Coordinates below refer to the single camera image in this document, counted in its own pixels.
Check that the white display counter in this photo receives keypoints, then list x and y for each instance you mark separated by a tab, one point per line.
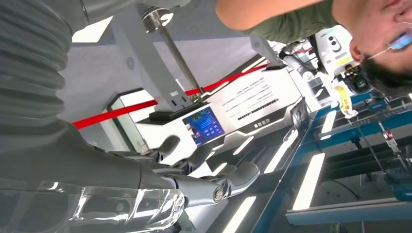
257	96

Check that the person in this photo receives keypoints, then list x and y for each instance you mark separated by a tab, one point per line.
289	22

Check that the grey kiosk stand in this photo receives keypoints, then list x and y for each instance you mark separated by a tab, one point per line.
145	64

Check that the blue metal frame machine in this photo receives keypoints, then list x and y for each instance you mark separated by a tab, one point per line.
370	128

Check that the red barrier belt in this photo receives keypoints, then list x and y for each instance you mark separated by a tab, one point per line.
128	111

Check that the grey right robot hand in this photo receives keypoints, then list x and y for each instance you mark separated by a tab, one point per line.
80	167

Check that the blue display screen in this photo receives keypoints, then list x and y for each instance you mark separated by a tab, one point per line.
204	125

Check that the white machine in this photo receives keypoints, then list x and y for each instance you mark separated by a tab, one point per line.
334	48

